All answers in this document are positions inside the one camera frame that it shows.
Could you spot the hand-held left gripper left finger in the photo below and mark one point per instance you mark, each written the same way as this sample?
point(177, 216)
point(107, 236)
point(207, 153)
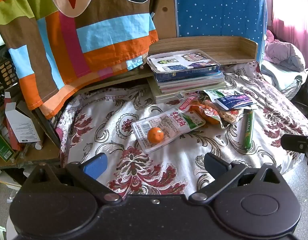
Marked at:
point(97, 166)

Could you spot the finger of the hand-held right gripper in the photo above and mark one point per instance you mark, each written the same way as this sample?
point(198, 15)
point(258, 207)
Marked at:
point(294, 143)

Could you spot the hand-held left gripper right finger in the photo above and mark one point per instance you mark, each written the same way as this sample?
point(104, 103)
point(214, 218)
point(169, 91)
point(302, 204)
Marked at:
point(212, 165)

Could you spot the green sausage stick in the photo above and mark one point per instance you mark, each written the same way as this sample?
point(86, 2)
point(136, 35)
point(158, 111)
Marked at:
point(249, 130)

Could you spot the golden orange snack packet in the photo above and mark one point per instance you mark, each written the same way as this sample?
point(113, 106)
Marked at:
point(206, 115)

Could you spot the rice cracker packet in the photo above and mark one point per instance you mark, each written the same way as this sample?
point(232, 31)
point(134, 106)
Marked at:
point(230, 116)

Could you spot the white snack packet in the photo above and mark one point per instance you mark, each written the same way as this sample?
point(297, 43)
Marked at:
point(169, 122)

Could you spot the mandarin orange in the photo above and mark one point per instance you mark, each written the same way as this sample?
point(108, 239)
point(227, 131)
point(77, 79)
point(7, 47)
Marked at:
point(155, 135)

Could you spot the red and white small packet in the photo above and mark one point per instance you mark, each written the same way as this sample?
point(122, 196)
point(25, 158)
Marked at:
point(187, 105)

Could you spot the dark blue packet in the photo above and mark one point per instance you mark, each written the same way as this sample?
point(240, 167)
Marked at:
point(234, 101)

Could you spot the white packet with green print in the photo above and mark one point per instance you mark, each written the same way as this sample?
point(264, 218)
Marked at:
point(215, 93)

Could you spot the floral blanket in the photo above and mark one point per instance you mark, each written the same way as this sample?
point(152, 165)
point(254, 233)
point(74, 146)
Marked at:
point(169, 170)

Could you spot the brown cardboard box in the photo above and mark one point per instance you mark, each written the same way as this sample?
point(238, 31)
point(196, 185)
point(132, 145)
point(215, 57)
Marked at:
point(44, 153)

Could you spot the black chair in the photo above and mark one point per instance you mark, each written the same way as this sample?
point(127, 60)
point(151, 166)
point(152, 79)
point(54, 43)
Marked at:
point(306, 87)

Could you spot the white cardboard box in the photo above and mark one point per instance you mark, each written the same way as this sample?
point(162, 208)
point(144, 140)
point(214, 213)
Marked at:
point(21, 127)

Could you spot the stack of books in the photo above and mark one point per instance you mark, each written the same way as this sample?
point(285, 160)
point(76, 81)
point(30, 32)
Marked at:
point(189, 83)

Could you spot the pink and grey quilt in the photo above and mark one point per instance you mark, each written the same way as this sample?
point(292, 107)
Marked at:
point(281, 55)

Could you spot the green box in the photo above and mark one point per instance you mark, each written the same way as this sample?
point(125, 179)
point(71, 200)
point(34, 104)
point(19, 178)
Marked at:
point(1, 145)

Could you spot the wooden shelf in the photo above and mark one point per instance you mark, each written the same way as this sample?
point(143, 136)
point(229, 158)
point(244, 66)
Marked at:
point(231, 52)

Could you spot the pink curtain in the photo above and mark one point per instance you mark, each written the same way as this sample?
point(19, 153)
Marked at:
point(294, 17)

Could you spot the colourful striped cloth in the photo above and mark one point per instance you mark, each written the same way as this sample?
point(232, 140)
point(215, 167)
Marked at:
point(69, 42)

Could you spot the black plastic basket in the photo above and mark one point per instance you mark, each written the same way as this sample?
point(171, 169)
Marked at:
point(4, 77)

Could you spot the blue polka-dot cloth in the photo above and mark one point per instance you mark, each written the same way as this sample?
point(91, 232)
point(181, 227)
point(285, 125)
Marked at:
point(219, 10)

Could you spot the wooden upright board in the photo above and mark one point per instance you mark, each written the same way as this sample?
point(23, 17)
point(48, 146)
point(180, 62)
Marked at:
point(166, 17)

